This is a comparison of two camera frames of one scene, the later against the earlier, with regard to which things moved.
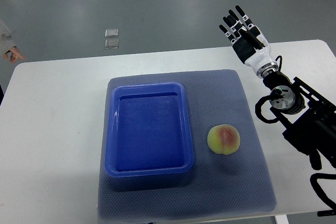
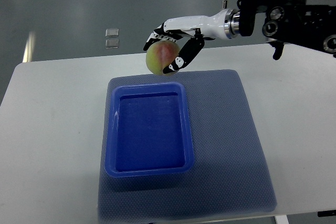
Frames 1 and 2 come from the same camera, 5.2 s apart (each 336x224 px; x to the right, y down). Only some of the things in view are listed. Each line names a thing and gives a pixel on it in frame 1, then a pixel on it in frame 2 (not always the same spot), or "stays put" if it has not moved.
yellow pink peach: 223,139 → 160,54
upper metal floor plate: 111,33 stays put
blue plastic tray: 147,130 stays put
